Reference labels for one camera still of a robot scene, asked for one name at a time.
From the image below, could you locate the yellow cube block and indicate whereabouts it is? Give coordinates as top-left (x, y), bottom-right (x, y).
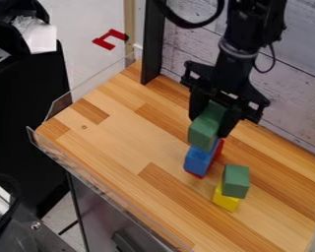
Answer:
top-left (211, 185), bottom-right (243, 213)

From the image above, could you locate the green cube block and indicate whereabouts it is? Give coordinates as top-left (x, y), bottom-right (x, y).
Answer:
top-left (220, 163), bottom-right (253, 200)

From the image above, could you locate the red clamp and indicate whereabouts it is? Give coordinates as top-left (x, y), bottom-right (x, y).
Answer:
top-left (92, 29), bottom-right (129, 51)

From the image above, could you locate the blue rectangle block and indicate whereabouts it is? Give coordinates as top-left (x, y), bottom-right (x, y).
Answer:
top-left (182, 139), bottom-right (222, 177)

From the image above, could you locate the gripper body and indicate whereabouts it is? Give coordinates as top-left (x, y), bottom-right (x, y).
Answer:
top-left (179, 60), bottom-right (273, 125)

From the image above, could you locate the red block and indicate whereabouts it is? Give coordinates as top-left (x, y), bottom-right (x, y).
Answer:
top-left (190, 138), bottom-right (226, 180)

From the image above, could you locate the black post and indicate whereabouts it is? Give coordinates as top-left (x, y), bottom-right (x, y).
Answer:
top-left (139, 0), bottom-right (167, 86)

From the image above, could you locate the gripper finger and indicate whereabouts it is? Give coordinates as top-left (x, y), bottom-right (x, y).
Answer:
top-left (217, 105), bottom-right (246, 139)
top-left (187, 86), bottom-right (214, 122)

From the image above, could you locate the green rectangle block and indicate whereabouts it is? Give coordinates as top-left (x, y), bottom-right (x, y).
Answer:
top-left (186, 99), bottom-right (230, 153)

